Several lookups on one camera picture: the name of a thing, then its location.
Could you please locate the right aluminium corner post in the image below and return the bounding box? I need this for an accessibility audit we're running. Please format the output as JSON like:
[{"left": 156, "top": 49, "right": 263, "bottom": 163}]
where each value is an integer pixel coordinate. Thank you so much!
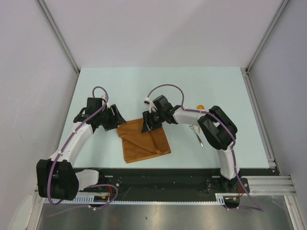
[{"left": 245, "top": 0, "right": 292, "bottom": 74}]

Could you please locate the aluminium front frame rail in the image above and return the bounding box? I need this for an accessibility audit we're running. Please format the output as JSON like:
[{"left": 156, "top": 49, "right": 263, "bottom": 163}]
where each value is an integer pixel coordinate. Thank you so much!
[{"left": 33, "top": 175, "right": 298, "bottom": 195}]

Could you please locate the silver metal fork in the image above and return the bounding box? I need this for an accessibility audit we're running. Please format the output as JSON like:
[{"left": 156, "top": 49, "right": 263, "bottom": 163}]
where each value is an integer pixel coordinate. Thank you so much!
[{"left": 189, "top": 125, "right": 203, "bottom": 147}]

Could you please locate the right aluminium side rail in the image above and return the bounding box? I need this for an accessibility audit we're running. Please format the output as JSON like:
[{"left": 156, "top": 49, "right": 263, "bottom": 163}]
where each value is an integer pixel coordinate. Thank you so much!
[{"left": 241, "top": 68, "right": 277, "bottom": 169}]

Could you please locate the left aluminium corner post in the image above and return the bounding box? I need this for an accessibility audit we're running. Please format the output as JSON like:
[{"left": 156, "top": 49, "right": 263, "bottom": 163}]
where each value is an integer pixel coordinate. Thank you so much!
[{"left": 35, "top": 0, "right": 81, "bottom": 76}]

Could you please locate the orange plastic spoon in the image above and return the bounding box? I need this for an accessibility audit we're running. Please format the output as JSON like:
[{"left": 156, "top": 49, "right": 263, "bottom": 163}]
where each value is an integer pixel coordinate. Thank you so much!
[{"left": 197, "top": 104, "right": 205, "bottom": 110}]

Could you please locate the orange-brown cloth napkin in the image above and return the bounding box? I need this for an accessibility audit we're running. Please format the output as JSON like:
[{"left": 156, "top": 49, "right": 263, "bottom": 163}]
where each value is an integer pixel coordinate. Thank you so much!
[{"left": 117, "top": 118, "right": 171, "bottom": 163}]

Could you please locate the white slotted cable duct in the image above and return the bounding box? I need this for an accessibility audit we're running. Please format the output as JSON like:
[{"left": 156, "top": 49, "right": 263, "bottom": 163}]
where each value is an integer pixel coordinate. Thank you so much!
[{"left": 44, "top": 193, "right": 227, "bottom": 206}]

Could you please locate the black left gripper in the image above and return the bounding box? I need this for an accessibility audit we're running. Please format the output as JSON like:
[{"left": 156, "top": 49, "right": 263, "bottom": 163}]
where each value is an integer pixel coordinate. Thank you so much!
[{"left": 97, "top": 104, "right": 126, "bottom": 131}]

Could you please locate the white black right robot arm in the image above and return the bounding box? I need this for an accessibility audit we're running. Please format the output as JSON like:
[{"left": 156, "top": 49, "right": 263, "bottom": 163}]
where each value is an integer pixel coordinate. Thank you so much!
[{"left": 142, "top": 95, "right": 240, "bottom": 192}]

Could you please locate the aluminium corner post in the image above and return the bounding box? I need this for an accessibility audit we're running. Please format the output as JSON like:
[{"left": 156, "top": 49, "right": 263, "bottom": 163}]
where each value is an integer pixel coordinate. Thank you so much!
[
  {"left": 35, "top": 0, "right": 81, "bottom": 76},
  {"left": 245, "top": 0, "right": 292, "bottom": 74}
]

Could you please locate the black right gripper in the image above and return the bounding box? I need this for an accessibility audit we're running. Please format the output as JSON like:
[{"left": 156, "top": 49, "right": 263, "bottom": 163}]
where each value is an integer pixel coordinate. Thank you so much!
[{"left": 141, "top": 110, "right": 165, "bottom": 134}]

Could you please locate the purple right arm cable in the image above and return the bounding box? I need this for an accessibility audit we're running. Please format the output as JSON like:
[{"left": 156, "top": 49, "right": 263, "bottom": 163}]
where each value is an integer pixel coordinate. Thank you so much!
[{"left": 143, "top": 83, "right": 264, "bottom": 212}]

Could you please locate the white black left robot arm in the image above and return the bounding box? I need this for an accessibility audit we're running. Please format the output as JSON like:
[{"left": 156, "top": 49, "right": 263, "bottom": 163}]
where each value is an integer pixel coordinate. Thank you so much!
[{"left": 36, "top": 95, "right": 126, "bottom": 205}]

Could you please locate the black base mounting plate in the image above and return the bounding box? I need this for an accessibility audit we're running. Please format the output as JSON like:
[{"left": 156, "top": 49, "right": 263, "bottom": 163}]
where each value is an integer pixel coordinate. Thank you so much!
[{"left": 71, "top": 167, "right": 281, "bottom": 209}]

